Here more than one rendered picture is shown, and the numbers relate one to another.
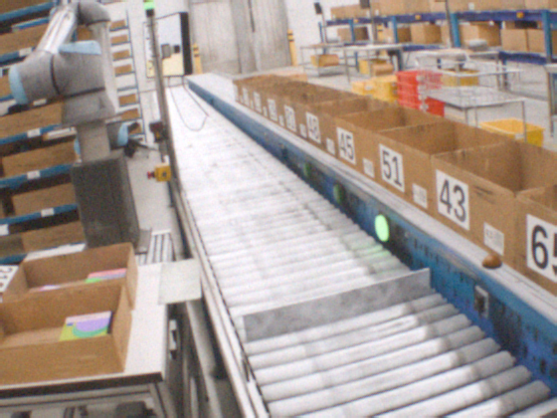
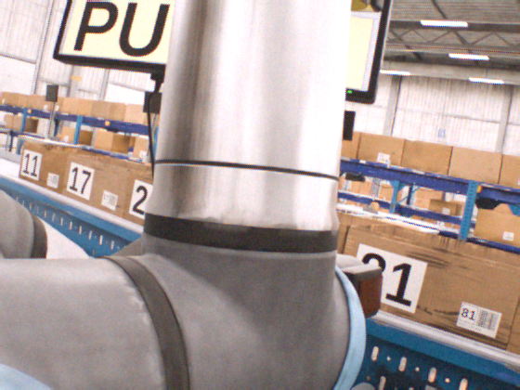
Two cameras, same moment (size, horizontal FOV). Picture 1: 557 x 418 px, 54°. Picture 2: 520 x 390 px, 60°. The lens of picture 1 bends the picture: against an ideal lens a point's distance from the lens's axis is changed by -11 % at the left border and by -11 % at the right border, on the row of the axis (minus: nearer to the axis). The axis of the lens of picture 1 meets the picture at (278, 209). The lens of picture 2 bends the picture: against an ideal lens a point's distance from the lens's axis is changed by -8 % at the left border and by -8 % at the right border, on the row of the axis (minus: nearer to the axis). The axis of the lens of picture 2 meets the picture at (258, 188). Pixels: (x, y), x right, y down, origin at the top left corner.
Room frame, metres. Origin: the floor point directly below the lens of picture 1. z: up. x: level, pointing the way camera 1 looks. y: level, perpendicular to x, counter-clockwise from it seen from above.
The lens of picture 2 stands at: (2.33, 0.79, 1.16)
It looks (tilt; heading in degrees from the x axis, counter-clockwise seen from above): 3 degrees down; 317
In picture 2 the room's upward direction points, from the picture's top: 11 degrees clockwise
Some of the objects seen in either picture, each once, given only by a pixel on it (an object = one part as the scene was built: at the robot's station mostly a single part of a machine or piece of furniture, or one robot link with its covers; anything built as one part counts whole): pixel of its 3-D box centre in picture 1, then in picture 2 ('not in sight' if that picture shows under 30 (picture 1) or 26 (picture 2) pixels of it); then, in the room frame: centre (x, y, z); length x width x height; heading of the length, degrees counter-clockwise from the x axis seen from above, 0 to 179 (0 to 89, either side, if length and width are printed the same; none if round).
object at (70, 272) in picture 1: (72, 284); not in sight; (1.55, 0.62, 0.80); 0.38 x 0.28 x 0.10; 97
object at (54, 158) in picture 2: (258, 89); (70, 170); (4.35, 0.02, 0.96); 0.39 x 0.29 x 0.17; 12
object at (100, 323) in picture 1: (86, 333); not in sight; (1.25, 0.50, 0.79); 0.19 x 0.14 x 0.02; 6
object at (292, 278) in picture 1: (308, 278); not in sight; (1.55, -0.06, 0.72); 0.52 x 0.05 x 0.05; 101
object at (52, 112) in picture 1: (37, 115); not in sight; (2.91, 1.15, 1.19); 0.40 x 0.30 x 0.10; 101
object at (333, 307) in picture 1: (341, 309); not in sight; (1.27, -0.11, 0.76); 0.46 x 0.01 x 0.09; 101
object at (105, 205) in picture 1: (105, 202); not in sight; (1.99, 0.59, 0.91); 0.26 x 0.26 x 0.33; 6
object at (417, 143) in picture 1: (445, 163); not in sight; (1.66, -0.50, 0.96); 0.39 x 0.29 x 0.17; 11
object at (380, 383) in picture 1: (389, 383); not in sight; (0.98, -0.17, 0.72); 0.52 x 0.05 x 0.05; 101
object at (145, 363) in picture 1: (75, 301); not in sight; (1.58, 0.64, 0.74); 1.00 x 0.58 x 0.03; 6
